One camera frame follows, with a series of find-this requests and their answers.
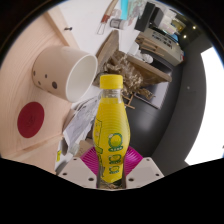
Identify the long ceiling light strip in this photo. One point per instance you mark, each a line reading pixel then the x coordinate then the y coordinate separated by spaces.
pixel 210 116

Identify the black box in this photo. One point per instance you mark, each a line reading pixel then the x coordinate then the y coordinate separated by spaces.
pixel 145 18

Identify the folded newspaper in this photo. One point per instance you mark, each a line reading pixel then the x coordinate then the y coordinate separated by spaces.
pixel 80 123

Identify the small yellow tag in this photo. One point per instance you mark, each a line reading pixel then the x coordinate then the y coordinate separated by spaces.
pixel 59 155

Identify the black wall screen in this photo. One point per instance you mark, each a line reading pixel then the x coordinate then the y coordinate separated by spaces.
pixel 156 95

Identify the small paint jar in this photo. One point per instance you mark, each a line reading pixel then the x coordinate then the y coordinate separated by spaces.
pixel 116 23

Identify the beige spotted mug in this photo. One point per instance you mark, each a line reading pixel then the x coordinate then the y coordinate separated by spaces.
pixel 50 70

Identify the wooden easel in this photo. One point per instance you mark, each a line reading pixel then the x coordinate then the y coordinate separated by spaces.
pixel 128 100

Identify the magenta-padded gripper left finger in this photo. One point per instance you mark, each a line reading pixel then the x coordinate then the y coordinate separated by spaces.
pixel 76 171

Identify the yellow drink bottle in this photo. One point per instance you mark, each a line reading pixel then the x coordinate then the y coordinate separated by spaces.
pixel 111 126

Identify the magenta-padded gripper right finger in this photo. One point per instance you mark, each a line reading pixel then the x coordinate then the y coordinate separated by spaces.
pixel 145 171

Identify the flat round red coaster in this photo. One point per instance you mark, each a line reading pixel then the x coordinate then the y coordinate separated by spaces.
pixel 30 120

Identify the white cabinet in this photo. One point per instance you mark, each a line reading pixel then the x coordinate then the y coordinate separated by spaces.
pixel 166 43

